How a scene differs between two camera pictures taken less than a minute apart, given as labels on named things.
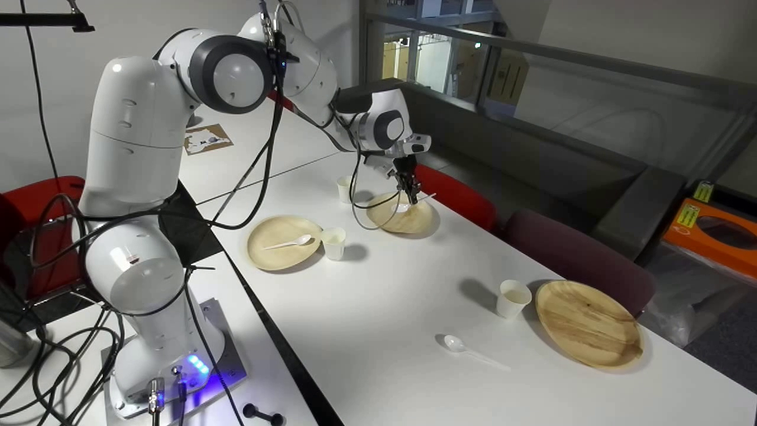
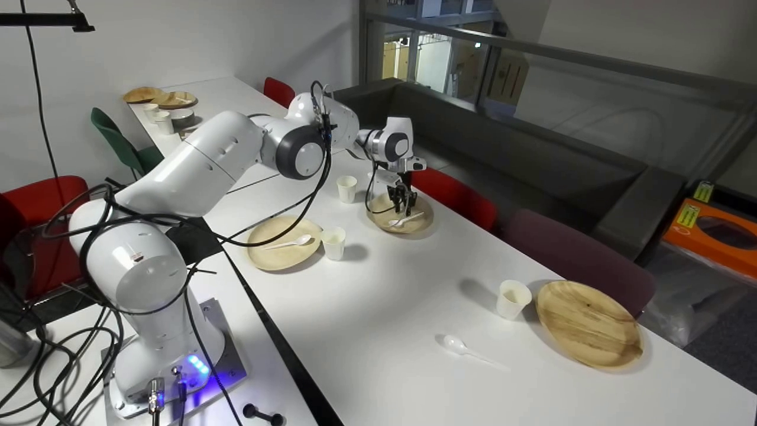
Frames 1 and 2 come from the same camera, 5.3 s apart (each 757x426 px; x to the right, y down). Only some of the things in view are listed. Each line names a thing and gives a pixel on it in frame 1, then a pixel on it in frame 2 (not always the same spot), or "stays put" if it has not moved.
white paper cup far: [511, 299] stays put
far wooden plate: [589, 323] stays put
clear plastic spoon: [421, 198] → [401, 220]
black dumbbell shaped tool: [252, 411] stays put
